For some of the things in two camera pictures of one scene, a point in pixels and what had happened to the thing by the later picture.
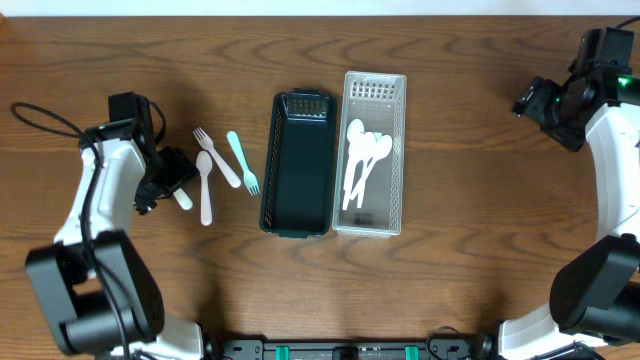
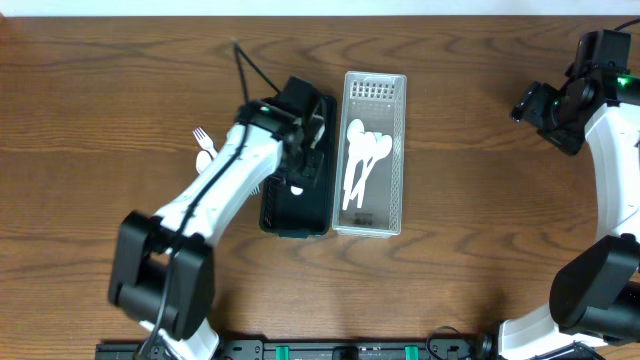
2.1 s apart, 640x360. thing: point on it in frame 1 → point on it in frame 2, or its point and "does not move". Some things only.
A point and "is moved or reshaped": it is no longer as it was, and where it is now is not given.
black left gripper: (182, 167) → (308, 174)
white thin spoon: (383, 147) does not move
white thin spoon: (367, 144) → (355, 135)
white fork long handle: (205, 141) does not move
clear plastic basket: (369, 179) does not move
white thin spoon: (355, 133) does not move
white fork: (184, 199) is moved or reshaped
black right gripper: (533, 102) does not move
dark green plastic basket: (298, 178) does not move
